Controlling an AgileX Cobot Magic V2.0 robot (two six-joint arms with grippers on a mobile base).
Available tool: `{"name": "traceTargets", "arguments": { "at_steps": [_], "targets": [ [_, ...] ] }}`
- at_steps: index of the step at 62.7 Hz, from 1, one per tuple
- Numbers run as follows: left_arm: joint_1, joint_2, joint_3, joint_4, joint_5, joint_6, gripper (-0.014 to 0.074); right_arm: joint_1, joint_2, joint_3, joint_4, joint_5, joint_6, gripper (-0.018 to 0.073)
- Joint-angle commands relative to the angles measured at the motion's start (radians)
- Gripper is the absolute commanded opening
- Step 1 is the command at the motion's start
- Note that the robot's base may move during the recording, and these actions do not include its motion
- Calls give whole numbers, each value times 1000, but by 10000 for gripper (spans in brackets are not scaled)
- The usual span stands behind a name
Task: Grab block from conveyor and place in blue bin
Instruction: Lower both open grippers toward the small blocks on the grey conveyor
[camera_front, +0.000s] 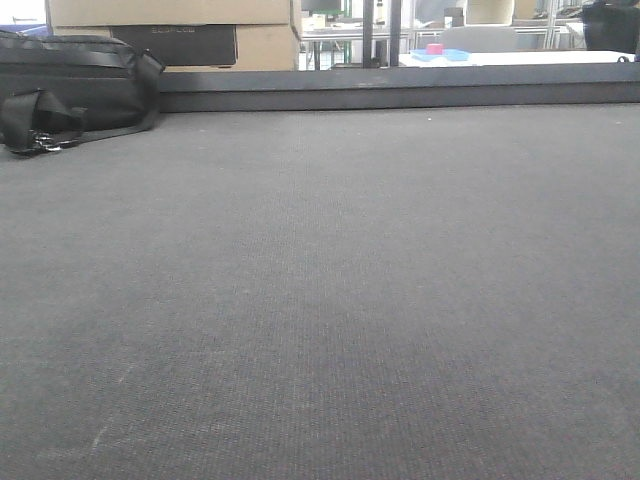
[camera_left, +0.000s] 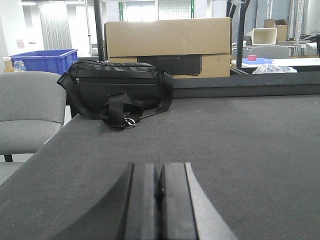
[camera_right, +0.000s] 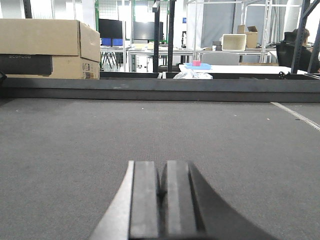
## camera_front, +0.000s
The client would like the pink cube block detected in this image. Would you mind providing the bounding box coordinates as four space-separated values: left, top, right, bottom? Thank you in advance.
425 43 444 56

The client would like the dark raised platform edge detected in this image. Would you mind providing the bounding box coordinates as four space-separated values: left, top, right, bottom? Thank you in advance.
159 62 639 113

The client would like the light blue tray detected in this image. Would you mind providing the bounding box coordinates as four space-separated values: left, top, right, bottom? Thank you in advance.
410 49 470 62

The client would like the lower cardboard box black label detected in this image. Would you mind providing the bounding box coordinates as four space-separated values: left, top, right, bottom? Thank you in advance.
52 23 301 72

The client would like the black fabric bag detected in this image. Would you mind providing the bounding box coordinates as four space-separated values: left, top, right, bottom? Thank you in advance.
1 32 164 154

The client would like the white table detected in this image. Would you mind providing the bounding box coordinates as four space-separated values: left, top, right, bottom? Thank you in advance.
399 50 636 68

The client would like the upper cardboard box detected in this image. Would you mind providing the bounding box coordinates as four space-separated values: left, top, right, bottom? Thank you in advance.
48 0 301 27

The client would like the black bag far right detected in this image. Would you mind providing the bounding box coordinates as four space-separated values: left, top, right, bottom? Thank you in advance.
581 1 639 54

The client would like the black vertical post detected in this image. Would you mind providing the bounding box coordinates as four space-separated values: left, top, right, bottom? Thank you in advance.
389 0 402 67
362 0 374 69

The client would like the black bag shoulder strap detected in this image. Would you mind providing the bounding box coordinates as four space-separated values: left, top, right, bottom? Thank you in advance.
0 88 161 156

